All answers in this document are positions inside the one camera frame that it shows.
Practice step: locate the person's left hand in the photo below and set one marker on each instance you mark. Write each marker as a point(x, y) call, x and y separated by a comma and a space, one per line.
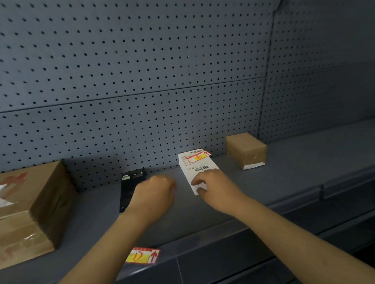
point(153, 198)

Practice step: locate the person's right hand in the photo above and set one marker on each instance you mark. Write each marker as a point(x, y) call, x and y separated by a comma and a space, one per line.
point(224, 194)

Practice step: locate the long white box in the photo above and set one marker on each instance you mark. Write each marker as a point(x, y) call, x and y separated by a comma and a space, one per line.
point(190, 175)

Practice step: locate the small taped cardboard box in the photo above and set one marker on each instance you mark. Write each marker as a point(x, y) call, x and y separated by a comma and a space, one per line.
point(244, 148)

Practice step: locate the cardboard box red print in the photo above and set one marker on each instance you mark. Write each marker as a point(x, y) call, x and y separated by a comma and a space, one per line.
point(35, 229)

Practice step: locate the person's left forearm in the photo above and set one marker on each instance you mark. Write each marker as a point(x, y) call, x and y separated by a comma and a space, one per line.
point(94, 273)

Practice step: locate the person's right forearm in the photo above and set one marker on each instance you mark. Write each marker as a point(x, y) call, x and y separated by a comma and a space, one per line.
point(313, 256)

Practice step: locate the slim black box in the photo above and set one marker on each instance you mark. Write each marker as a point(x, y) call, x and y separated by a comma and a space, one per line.
point(128, 187)

